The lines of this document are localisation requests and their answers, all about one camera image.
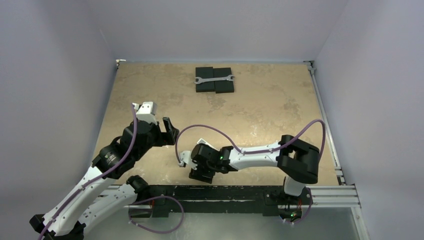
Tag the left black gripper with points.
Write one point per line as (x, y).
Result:
(165, 138)

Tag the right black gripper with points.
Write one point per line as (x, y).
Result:
(201, 172)

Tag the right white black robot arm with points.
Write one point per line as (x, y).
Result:
(298, 159)

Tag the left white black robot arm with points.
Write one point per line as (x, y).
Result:
(80, 210)

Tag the silver open-end wrench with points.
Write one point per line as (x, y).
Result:
(200, 80)

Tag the right black foam block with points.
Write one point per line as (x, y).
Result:
(223, 86)

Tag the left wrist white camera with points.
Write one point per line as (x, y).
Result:
(146, 112)

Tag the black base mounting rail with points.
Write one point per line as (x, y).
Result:
(163, 205)

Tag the right aluminium frame rail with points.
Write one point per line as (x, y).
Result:
(356, 210)

